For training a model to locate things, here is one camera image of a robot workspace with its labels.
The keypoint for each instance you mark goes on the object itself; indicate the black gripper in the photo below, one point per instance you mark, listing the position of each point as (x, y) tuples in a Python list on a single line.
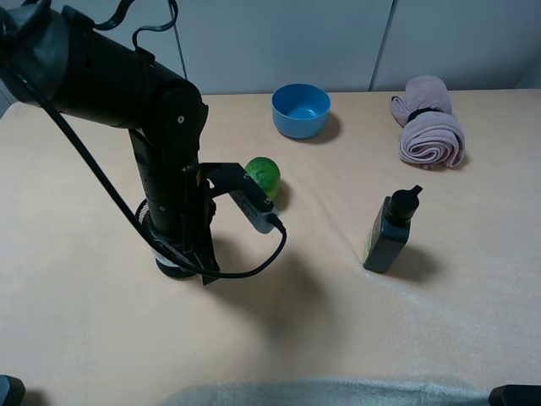
[(180, 208)]

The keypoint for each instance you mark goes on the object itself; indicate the black mesh pen holder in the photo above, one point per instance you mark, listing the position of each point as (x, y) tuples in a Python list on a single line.
[(177, 248)]

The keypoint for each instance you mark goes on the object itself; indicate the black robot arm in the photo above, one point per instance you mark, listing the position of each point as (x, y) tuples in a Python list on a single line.
[(63, 62)]

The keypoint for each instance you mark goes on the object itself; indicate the green lime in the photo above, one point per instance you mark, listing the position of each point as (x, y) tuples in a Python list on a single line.
[(266, 174)]

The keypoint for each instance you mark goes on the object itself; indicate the blue plastic bowl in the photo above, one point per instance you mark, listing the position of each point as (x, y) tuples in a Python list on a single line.
[(300, 111)]

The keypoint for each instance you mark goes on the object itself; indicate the dark green pump bottle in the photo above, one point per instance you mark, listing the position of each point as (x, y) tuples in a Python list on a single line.
[(391, 229)]

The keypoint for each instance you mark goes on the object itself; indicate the black base corner left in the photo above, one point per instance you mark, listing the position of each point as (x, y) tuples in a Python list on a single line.
[(12, 391)]

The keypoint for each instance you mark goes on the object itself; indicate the black base corner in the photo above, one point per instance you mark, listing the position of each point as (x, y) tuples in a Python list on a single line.
[(12, 391), (516, 395)]

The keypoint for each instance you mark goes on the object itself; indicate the rolled pink towel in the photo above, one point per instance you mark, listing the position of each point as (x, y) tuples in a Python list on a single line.
[(431, 134)]

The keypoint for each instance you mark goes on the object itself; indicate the black base corner right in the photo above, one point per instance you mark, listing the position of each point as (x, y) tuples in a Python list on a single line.
[(516, 395)]

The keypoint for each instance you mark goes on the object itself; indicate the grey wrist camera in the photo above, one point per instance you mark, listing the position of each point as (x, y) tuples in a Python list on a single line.
[(231, 179)]

